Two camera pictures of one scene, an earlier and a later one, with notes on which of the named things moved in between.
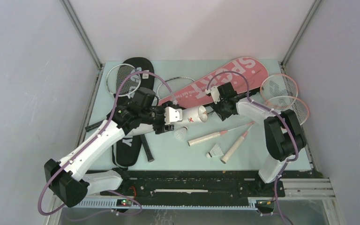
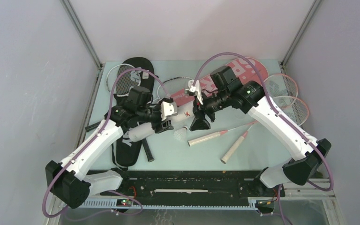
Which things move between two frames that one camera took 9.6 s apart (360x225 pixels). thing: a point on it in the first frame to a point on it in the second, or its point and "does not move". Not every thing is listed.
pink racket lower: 281,104 does not move
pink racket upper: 278,91 does not move
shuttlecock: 180,133 does not move
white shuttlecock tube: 194,115 to 140,132
